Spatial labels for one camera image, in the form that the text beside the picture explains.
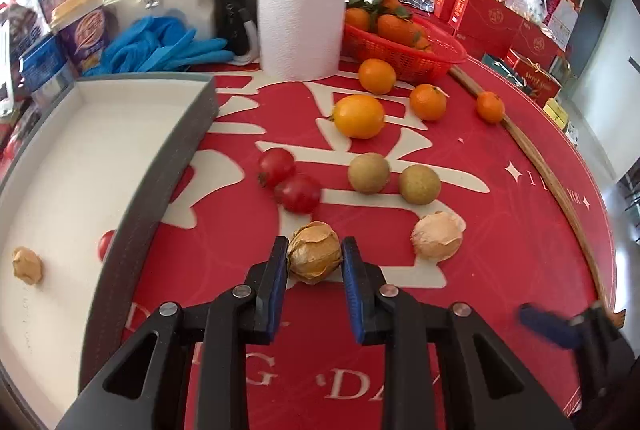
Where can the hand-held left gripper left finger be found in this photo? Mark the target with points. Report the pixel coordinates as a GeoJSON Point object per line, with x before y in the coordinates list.
{"type": "Point", "coordinates": [277, 290]}

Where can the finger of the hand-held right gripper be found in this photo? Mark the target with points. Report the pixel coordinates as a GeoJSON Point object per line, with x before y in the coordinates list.
{"type": "Point", "coordinates": [547, 326]}

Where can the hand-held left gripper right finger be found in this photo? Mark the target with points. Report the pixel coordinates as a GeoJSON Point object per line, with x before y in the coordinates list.
{"type": "Point", "coordinates": [352, 295]}

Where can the dried physalis husk fruit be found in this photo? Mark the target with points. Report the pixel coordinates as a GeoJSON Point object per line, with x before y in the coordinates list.
{"type": "Point", "coordinates": [436, 236]}
{"type": "Point", "coordinates": [27, 264]}
{"type": "Point", "coordinates": [315, 257]}

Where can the brown longan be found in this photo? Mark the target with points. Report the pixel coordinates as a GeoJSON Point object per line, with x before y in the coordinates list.
{"type": "Point", "coordinates": [419, 183]}
{"type": "Point", "coordinates": [369, 172]}

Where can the large smooth orange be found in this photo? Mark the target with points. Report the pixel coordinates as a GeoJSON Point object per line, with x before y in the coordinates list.
{"type": "Point", "coordinates": [359, 116]}

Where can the small mandarin orange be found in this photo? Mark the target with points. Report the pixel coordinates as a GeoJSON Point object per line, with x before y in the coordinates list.
{"type": "Point", "coordinates": [490, 106]}

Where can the grey box with white inside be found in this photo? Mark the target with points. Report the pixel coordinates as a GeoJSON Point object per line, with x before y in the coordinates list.
{"type": "Point", "coordinates": [75, 160]}

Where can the red cherry tomato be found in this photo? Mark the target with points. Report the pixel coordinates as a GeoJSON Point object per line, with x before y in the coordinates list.
{"type": "Point", "coordinates": [105, 244]}
{"type": "Point", "coordinates": [276, 166]}
{"type": "Point", "coordinates": [298, 193]}

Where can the long wooden stick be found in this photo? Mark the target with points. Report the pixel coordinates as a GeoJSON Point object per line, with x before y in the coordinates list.
{"type": "Point", "coordinates": [550, 180]}

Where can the yellow box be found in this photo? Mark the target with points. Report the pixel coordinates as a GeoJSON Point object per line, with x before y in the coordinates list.
{"type": "Point", "coordinates": [560, 117]}

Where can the smooth round orange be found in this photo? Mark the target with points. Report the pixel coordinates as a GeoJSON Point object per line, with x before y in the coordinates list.
{"type": "Point", "coordinates": [377, 76]}

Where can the red plastic basket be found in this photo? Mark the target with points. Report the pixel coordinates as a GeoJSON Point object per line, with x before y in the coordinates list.
{"type": "Point", "coordinates": [400, 56]}

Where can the red gift bag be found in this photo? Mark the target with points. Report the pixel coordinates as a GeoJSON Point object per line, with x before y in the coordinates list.
{"type": "Point", "coordinates": [537, 77]}

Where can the green gift bag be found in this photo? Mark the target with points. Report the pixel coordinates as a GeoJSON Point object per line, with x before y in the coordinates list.
{"type": "Point", "coordinates": [502, 67]}

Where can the white paper towel roll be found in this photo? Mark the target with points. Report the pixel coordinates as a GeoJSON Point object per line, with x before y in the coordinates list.
{"type": "Point", "coordinates": [300, 25]}

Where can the pile of leafy mandarins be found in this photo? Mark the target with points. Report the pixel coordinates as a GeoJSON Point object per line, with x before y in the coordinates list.
{"type": "Point", "coordinates": [395, 27]}

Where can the blue rubber gloves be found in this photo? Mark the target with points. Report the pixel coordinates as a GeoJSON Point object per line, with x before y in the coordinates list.
{"type": "Point", "coordinates": [155, 45]}

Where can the black handheld device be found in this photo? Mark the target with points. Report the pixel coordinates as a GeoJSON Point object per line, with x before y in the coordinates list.
{"type": "Point", "coordinates": [231, 20]}

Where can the stack of red gift boxes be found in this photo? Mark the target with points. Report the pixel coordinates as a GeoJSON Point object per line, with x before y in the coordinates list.
{"type": "Point", "coordinates": [487, 17]}

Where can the purple cup with yellow lid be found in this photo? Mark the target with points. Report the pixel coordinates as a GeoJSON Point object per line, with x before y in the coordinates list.
{"type": "Point", "coordinates": [85, 35]}

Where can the clear plastic bag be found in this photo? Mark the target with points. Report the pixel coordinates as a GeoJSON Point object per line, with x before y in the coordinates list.
{"type": "Point", "coordinates": [525, 2]}

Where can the blue packet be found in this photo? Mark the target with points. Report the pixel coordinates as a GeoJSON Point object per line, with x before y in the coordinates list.
{"type": "Point", "coordinates": [42, 65]}

